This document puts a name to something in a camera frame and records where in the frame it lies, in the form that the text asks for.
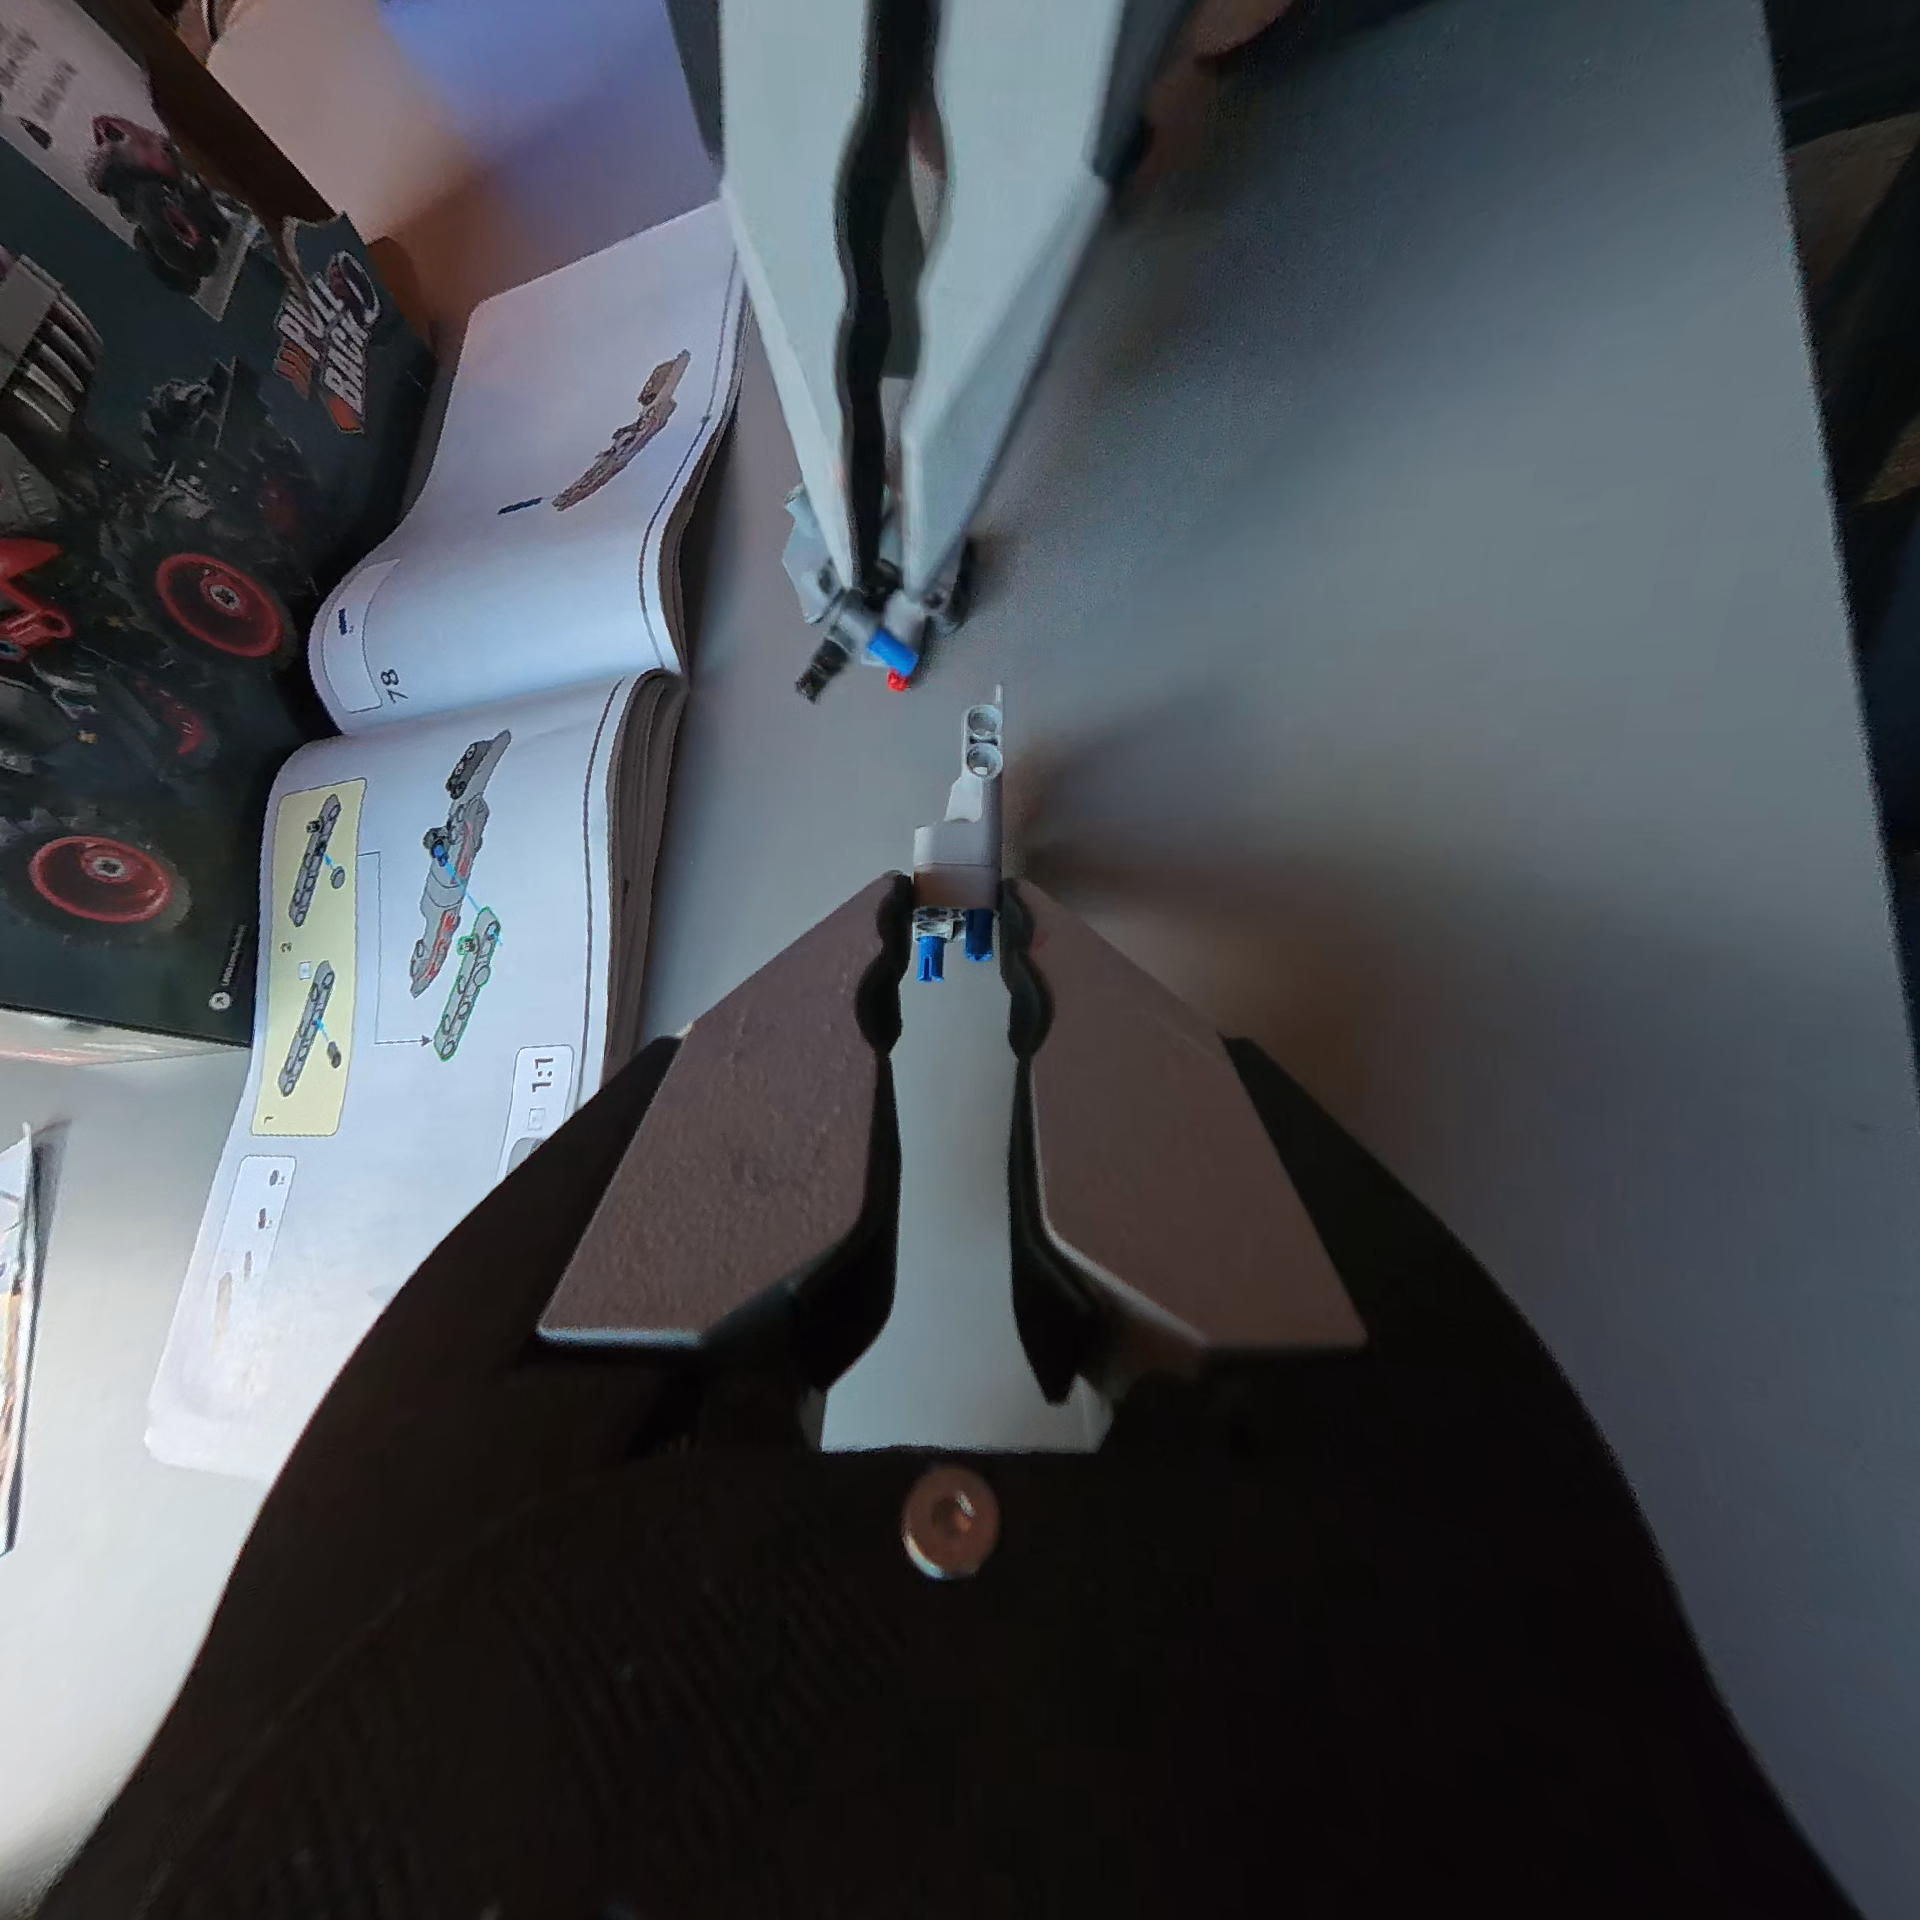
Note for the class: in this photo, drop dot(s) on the lego instruction booklet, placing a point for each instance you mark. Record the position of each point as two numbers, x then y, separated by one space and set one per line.
525 494

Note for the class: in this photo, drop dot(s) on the dark grey lego beam blue pin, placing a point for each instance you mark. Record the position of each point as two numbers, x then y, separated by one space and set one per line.
891 645

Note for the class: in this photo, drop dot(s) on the grey lego piece red pin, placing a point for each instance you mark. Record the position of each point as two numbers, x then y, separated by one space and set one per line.
818 668

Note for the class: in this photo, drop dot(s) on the monster truck lego box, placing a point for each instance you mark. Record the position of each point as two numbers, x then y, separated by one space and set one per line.
136 600

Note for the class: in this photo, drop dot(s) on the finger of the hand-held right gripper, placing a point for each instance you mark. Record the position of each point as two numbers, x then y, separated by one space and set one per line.
1019 226
787 226

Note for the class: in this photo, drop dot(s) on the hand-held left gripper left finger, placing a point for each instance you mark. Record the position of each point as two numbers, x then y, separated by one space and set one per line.
705 1171

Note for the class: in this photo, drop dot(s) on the light grey lego panel piece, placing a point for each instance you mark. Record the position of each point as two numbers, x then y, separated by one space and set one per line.
810 556

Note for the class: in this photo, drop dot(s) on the printed paper sheet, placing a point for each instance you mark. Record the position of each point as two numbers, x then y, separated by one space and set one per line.
19 1319

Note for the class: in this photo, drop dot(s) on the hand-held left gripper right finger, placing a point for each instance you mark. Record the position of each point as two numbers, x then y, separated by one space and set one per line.
1171 1186

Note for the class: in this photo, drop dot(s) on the grey lego assembly blue pins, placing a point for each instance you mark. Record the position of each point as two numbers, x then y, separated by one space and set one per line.
961 839

